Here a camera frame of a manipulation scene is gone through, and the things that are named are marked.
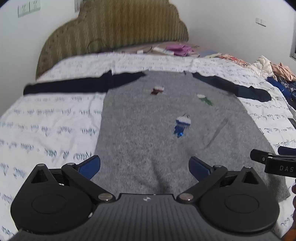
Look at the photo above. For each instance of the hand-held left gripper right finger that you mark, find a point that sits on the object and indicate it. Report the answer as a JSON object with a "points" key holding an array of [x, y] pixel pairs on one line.
{"points": [[197, 167]]}

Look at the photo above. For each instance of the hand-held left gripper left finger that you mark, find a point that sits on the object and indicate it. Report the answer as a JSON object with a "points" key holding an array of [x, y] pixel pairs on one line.
{"points": [[91, 166]]}

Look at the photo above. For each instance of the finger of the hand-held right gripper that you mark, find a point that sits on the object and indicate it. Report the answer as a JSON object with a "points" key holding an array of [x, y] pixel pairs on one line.
{"points": [[261, 155], [288, 151]]}

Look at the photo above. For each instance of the grey knit sweater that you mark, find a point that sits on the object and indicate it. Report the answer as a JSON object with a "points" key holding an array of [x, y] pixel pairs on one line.
{"points": [[150, 127]]}

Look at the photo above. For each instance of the blue garment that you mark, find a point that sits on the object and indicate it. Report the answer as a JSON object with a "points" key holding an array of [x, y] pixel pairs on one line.
{"points": [[283, 89]]}

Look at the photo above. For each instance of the white script-printed quilt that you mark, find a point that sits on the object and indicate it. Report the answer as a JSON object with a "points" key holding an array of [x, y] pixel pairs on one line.
{"points": [[46, 120]]}

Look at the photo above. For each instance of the pink crumpled cloth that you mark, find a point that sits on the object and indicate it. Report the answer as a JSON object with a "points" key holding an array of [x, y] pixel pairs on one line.
{"points": [[283, 71]]}

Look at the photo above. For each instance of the cream puffy jacket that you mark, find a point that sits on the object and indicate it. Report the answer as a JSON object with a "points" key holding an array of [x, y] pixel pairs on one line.
{"points": [[263, 66]]}

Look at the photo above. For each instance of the purple cloth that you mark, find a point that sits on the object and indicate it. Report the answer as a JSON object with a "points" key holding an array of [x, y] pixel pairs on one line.
{"points": [[181, 49]]}

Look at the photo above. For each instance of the beige bed sheet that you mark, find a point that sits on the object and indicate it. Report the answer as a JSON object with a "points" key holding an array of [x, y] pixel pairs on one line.
{"points": [[129, 48]]}

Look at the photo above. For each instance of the small white box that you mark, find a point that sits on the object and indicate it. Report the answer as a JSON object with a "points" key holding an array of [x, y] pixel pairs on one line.
{"points": [[141, 51]]}

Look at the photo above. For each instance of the olive green padded headboard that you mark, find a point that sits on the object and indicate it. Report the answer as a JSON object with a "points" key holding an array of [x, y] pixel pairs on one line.
{"points": [[115, 25]]}

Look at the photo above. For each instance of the white wall switch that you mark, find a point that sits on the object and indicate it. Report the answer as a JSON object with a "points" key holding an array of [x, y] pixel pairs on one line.
{"points": [[260, 21]]}

